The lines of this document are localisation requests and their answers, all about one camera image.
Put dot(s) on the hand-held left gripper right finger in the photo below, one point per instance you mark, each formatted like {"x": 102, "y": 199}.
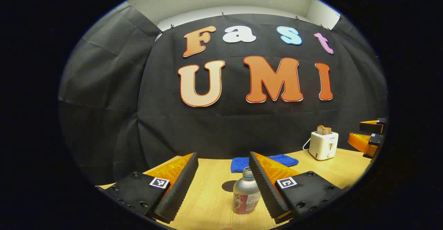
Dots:
{"x": 268, "y": 192}

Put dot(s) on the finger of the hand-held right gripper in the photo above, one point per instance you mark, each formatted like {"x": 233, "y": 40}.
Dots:
{"x": 360, "y": 140}
{"x": 372, "y": 126}

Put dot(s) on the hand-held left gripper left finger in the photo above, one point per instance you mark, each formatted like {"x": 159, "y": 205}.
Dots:
{"x": 180, "y": 192}

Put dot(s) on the silver water bottle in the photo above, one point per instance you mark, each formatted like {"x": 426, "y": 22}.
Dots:
{"x": 245, "y": 195}

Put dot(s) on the brown toast slice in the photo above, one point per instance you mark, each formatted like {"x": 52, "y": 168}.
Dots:
{"x": 321, "y": 130}
{"x": 328, "y": 131}

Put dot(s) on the blue towel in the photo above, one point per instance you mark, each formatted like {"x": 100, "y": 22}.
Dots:
{"x": 242, "y": 163}

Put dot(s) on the white toaster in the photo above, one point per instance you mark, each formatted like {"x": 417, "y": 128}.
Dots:
{"x": 322, "y": 147}

